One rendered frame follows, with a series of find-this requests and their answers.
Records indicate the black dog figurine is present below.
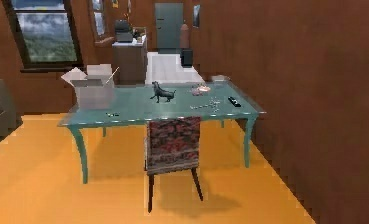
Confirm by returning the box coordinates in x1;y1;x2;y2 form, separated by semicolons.
149;80;177;104

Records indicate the pink plate with food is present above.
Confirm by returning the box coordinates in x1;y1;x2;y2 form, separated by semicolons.
191;84;212;97

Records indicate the framed wall picture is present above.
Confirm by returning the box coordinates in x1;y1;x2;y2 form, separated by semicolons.
192;4;201;29

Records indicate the narrow framed window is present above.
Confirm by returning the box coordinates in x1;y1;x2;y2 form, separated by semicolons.
88;0;115;46

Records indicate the dark framed window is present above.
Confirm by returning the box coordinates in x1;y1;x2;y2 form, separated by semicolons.
1;0;84;74

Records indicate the black bin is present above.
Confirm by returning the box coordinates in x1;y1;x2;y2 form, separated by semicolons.
180;48;194;68

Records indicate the black coffee machine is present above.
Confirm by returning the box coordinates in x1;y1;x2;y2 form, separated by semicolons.
114;19;134;43

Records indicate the brown kitchen cabinet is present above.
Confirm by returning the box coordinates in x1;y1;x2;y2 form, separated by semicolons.
111;35;149;86

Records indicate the teal glass table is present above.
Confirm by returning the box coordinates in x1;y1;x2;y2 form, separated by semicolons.
57;79;267;185

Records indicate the silver key chain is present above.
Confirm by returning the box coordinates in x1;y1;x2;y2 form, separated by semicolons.
189;96;222;112

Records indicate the black remote control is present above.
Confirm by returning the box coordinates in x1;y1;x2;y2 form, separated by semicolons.
227;96;242;108

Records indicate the grey room door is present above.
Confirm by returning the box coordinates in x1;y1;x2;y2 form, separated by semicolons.
154;2;185;50

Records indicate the open grey cardboard box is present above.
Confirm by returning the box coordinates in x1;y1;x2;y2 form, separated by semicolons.
60;63;120;111

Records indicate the red patterned chair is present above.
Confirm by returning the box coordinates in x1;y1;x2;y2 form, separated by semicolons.
144;116;205;214

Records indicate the brown tall vase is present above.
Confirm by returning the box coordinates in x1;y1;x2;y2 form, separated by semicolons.
179;23;190;50

